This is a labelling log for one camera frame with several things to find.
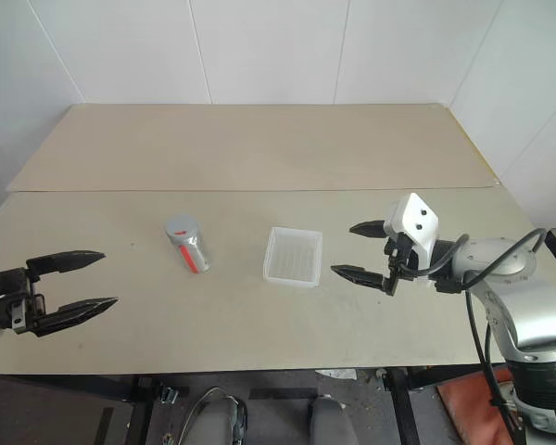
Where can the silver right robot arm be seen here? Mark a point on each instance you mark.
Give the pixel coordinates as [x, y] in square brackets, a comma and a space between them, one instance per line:
[537, 315]

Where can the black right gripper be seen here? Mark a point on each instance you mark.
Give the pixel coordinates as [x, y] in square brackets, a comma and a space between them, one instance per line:
[402, 259]

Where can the clear plastic tray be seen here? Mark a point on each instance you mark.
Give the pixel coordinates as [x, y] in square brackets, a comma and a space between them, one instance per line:
[293, 257]

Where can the white crumpled paper scrap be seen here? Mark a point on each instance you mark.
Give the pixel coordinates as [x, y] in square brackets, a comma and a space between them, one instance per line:
[336, 373]

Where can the grey can with red label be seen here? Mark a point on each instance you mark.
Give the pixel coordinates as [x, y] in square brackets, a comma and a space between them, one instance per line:
[195, 255]

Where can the orange red floor cloth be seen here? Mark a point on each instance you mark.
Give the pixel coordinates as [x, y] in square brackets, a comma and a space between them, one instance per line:
[472, 403]

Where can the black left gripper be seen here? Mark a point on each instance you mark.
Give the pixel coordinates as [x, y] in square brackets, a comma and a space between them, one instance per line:
[4, 299]

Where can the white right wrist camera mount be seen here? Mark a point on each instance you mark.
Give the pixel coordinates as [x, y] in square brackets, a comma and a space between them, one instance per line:
[419, 227]

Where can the small metal bracket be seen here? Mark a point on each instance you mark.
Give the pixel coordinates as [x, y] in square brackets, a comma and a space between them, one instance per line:
[168, 395]

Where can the black table frame leg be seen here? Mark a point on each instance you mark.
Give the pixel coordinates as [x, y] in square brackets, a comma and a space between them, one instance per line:
[405, 408]
[141, 408]

